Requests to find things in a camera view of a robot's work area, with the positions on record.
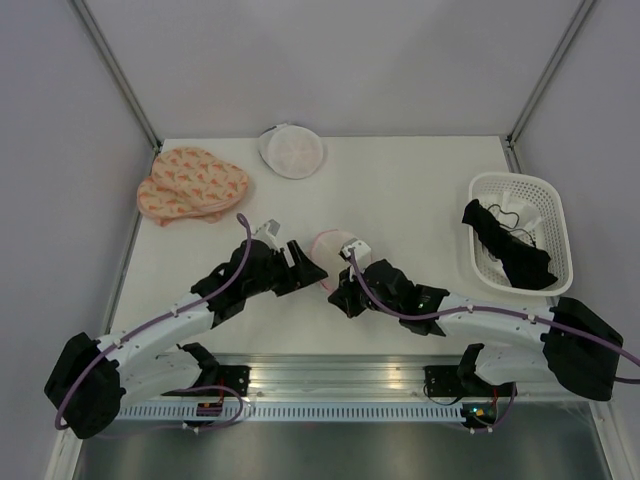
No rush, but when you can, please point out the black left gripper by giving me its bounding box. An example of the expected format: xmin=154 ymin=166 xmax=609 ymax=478
xmin=243 ymin=239 xmax=327 ymax=297

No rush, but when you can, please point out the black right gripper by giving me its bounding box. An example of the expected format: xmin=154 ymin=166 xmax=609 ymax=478
xmin=329 ymin=262 xmax=401 ymax=318

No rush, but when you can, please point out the pink-trimmed mesh laundry bag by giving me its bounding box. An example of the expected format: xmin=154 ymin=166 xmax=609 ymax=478
xmin=310 ymin=229 xmax=357 ymax=294

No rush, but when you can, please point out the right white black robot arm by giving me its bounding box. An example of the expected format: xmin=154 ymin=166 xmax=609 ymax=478
xmin=328 ymin=260 xmax=623 ymax=402

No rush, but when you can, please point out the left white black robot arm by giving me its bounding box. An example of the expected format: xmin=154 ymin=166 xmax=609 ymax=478
xmin=44 ymin=238 xmax=328 ymax=439

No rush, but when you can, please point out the white mesh laundry bag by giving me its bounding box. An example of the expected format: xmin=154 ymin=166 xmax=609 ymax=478
xmin=257 ymin=123 xmax=325 ymax=180

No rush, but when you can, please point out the orange floral patterned bra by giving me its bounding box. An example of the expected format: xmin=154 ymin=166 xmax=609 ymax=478
xmin=137 ymin=146 xmax=250 ymax=226

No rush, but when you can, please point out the black garment in basket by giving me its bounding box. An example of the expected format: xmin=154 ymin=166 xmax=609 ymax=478
xmin=462 ymin=199 xmax=558 ymax=290

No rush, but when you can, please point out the white garment in basket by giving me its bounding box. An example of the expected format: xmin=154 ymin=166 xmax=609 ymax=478
xmin=488 ymin=191 xmax=543 ymax=235

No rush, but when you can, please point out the white perforated plastic basket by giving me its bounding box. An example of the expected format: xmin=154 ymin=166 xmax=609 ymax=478
xmin=468 ymin=172 xmax=573 ymax=297

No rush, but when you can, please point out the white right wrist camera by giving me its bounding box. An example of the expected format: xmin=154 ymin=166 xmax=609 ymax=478
xmin=340 ymin=238 xmax=372 ymax=263

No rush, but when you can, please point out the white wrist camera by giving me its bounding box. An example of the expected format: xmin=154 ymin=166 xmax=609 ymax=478
xmin=253 ymin=219 xmax=280 ymax=251
xmin=340 ymin=238 xmax=372 ymax=263

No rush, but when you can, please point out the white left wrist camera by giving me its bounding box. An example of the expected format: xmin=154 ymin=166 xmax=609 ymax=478
xmin=253 ymin=219 xmax=280 ymax=251

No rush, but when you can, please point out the aluminium mounting rail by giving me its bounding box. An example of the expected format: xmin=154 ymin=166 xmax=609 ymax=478
xmin=215 ymin=353 xmax=460 ymax=402

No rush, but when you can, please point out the white slotted cable duct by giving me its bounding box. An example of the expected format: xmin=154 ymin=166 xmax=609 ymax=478
xmin=117 ymin=399 xmax=464 ymax=423

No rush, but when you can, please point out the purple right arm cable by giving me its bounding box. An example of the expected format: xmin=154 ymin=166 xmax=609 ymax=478
xmin=347 ymin=249 xmax=640 ymax=386

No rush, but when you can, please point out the right aluminium frame post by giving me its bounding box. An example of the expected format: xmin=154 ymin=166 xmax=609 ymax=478
xmin=501 ymin=0 xmax=599 ymax=149

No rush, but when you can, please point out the aluminium frame post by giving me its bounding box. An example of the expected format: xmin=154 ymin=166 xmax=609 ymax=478
xmin=501 ymin=0 xmax=599 ymax=149
xmin=68 ymin=0 xmax=163 ymax=152

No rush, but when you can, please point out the left aluminium frame post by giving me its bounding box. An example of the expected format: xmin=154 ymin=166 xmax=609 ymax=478
xmin=68 ymin=0 xmax=163 ymax=152

